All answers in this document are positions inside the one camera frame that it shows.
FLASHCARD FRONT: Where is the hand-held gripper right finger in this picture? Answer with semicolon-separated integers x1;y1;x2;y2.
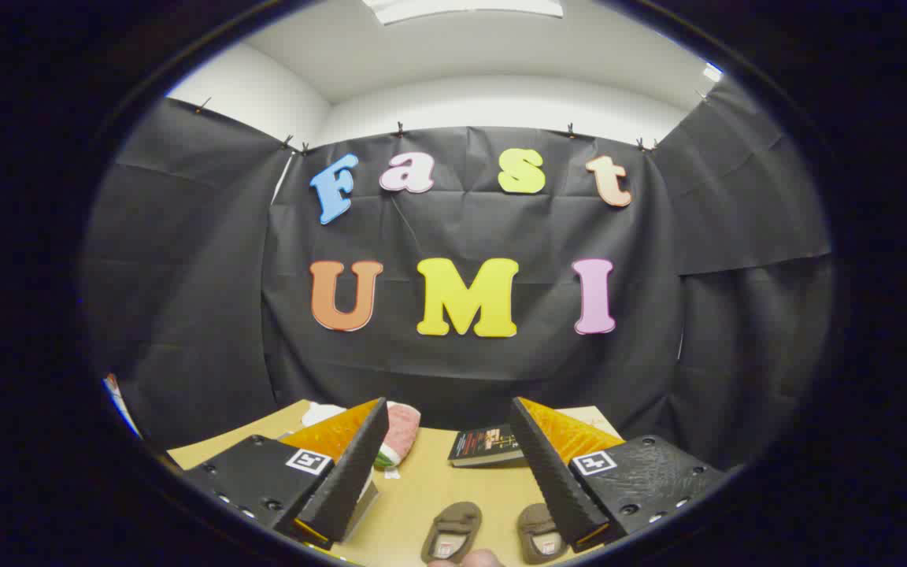
510;397;728;554

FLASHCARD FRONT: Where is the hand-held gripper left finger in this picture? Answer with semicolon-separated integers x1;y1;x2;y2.
182;397;390;550

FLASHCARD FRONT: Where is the white fabric storage box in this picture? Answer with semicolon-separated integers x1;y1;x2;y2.
339;479;381;544

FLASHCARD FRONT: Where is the brown fuzzy shoe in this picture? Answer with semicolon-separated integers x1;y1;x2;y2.
516;503;568;565
420;502;483;565

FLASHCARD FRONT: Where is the white plush toy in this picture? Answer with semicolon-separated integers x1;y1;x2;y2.
301;402;348;428

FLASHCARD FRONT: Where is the watermelon slice plush toy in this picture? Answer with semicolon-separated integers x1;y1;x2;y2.
373;402;421;472

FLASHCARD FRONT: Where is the black cover book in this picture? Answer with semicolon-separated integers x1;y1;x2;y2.
448;424;525;469

